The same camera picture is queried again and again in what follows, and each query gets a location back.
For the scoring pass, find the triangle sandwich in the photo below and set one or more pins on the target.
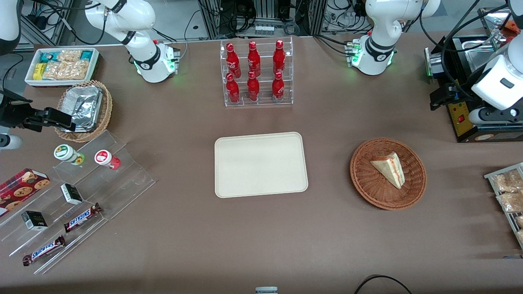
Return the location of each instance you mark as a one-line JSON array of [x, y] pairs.
[[390, 167]]

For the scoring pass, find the small black box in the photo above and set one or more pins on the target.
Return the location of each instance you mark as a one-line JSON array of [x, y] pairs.
[[34, 220], [72, 194]]

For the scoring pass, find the white power strip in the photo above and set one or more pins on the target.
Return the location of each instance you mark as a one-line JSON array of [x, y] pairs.
[[263, 30]]

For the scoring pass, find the light tan wicker basket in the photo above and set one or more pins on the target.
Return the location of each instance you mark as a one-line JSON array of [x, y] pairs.
[[105, 110]]

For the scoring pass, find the clear acrylic step display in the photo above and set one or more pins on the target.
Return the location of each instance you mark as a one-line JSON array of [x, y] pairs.
[[126, 179]]

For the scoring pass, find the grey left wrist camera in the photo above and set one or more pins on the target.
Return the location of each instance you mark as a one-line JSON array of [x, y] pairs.
[[502, 115]]

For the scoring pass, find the green label white-lid jar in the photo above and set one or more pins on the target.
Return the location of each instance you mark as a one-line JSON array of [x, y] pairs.
[[65, 152]]

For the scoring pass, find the red sausage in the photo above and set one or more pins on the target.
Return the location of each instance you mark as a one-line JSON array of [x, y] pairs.
[[509, 41], [510, 25]]

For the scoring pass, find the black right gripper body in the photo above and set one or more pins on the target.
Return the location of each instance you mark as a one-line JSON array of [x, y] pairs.
[[12, 112]]

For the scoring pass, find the yellow snack packet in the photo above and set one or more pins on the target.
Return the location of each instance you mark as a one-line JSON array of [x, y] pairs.
[[39, 71]]

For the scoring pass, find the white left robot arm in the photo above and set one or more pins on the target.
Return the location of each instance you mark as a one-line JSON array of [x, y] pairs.
[[380, 24]]

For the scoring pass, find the red cookie box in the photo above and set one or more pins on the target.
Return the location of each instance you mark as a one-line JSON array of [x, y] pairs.
[[20, 190]]

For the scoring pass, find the small grey device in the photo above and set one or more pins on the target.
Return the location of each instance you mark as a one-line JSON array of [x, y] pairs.
[[266, 290]]

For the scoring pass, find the large clear peanut bag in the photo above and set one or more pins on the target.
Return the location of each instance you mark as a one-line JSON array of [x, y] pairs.
[[67, 70]]

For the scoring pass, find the aluminium equipment frame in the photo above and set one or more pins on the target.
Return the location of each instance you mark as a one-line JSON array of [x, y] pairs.
[[210, 18]]

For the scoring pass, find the white rectangular snack bin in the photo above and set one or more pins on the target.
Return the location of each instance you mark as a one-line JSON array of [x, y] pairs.
[[30, 81]]

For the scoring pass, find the aluminium foil container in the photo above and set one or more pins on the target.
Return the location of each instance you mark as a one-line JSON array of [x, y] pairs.
[[83, 104]]

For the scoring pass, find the Snickers chocolate bar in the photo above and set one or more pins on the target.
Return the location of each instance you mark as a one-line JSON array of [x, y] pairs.
[[81, 217], [43, 251]]

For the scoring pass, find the clear acrylic bottle rack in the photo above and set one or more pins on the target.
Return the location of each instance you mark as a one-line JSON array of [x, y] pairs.
[[265, 102]]

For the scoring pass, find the teal snack packet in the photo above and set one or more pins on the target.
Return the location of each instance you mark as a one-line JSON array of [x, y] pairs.
[[86, 54], [48, 57]]

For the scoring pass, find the beige rectangular tray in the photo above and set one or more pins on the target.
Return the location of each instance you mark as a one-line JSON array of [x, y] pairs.
[[253, 163]]

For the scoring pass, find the steel warmer pan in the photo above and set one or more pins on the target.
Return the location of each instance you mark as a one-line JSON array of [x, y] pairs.
[[476, 51]]

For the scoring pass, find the red label white-lid jar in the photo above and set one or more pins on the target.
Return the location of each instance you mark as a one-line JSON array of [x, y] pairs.
[[104, 157]]

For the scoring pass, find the red cola bottle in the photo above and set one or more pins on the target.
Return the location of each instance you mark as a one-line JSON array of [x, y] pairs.
[[253, 60], [279, 58], [278, 88], [233, 90], [253, 89], [233, 61]]

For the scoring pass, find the clear bag of snacks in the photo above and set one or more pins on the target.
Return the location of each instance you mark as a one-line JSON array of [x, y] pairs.
[[519, 221], [510, 202], [520, 237], [506, 181]]

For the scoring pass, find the round brown wicker basket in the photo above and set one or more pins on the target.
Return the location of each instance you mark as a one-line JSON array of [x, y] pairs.
[[367, 183]]

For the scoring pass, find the black food warmer machine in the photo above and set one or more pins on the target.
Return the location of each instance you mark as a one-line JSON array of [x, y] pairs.
[[457, 126]]

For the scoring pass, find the small clear peanut bag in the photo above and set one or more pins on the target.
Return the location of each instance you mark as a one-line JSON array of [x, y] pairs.
[[69, 55]]

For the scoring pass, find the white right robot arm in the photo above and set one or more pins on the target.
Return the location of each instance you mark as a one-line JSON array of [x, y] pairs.
[[139, 24]]

